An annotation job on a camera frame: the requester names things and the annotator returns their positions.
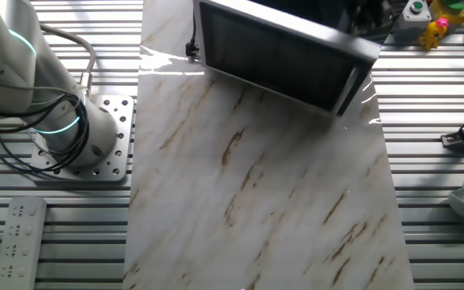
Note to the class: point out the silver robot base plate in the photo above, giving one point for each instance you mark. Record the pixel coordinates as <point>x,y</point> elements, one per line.
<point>119,161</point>

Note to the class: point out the white power strip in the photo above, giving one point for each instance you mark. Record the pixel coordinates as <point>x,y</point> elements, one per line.
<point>18,241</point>

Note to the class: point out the marble pattern table mat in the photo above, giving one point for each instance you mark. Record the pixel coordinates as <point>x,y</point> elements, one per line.
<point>256,181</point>

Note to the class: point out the yellow duck toy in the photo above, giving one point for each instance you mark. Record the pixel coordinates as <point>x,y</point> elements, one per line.
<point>454,17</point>

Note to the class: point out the white green-button box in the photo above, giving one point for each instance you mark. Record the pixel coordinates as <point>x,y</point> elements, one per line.
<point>415,18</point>

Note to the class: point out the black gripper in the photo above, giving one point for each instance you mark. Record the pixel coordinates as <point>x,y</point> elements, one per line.
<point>371,18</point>

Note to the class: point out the green plastic toy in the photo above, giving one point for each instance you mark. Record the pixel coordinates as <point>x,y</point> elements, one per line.
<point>456,4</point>

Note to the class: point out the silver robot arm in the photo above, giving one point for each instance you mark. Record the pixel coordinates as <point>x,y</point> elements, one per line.
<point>14,72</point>

